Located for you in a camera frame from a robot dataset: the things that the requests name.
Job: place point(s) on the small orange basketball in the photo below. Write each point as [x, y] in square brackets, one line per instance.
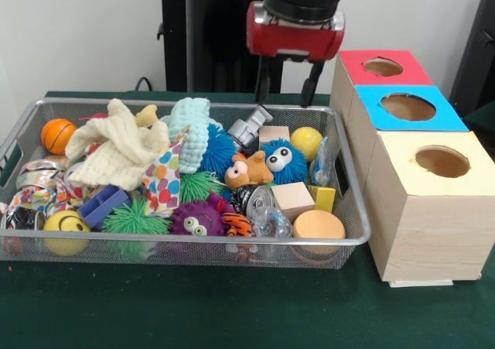
[58, 136]

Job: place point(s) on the wooden box with three holes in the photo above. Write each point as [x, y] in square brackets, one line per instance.
[425, 225]

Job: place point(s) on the plain yellow ball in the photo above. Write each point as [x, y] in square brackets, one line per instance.
[307, 142]

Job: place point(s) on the clear mesh bin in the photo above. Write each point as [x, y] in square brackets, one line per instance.
[193, 253]

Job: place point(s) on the purple spiky ball with eyes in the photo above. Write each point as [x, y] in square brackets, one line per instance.
[197, 219]

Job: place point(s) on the yellow smiley ball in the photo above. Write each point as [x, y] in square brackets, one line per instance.
[67, 229]

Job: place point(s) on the cream knitted cloth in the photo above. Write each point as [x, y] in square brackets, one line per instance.
[116, 155]

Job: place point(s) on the mint green knitted cloth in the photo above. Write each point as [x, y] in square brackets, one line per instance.
[189, 132]

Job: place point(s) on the green spiky ball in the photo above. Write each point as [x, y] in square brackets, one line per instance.
[137, 219]

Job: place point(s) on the black chair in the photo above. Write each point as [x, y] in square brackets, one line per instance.
[479, 55]

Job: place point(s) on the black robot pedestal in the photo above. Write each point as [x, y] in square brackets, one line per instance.
[209, 39]

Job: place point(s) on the blue fuzzy toy with eyes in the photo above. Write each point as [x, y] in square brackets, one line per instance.
[290, 167]

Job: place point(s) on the brown plush toy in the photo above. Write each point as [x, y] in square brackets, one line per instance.
[247, 171]

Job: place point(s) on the polka dot cloth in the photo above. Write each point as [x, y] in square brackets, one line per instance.
[162, 183]

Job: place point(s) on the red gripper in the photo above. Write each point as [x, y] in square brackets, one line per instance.
[298, 41]

